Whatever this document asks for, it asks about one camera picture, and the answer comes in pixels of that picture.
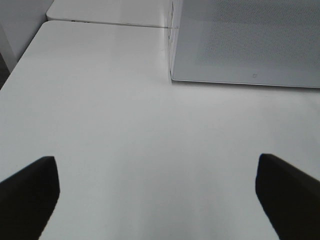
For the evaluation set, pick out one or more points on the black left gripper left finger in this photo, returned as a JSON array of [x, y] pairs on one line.
[[28, 199]]

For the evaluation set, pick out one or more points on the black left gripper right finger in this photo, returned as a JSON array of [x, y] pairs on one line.
[[290, 198]]

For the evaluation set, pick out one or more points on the white microwave door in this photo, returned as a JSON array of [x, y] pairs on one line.
[[251, 42]]

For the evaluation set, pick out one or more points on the white microwave oven body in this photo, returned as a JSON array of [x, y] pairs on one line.
[[174, 17]]

